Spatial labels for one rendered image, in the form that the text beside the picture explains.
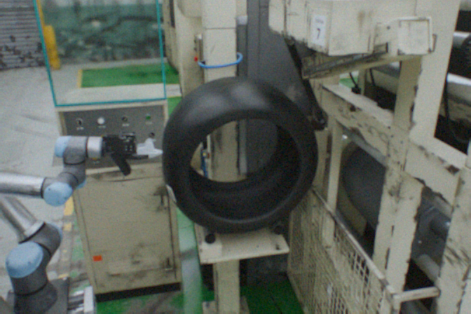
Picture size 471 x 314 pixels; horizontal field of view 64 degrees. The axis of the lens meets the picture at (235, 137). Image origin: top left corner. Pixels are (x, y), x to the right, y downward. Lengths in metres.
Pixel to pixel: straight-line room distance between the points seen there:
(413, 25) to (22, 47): 10.10
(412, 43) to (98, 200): 1.74
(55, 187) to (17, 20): 9.42
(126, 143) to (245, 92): 0.46
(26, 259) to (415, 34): 1.42
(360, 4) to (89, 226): 1.82
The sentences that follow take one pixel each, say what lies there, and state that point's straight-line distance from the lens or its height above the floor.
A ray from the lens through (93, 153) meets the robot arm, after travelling 1.42.
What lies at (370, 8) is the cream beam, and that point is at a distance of 1.11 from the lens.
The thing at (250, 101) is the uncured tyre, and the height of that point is 1.45.
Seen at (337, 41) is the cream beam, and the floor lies 1.68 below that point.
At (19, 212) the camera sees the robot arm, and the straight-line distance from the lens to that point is 1.65.
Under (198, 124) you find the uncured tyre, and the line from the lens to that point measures 1.28.
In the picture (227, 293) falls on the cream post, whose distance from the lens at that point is 2.24.
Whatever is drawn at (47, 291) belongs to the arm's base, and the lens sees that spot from 1.66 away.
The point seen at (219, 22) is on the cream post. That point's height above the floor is 1.68.
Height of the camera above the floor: 1.82
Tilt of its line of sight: 22 degrees down
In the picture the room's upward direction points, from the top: 1 degrees counter-clockwise
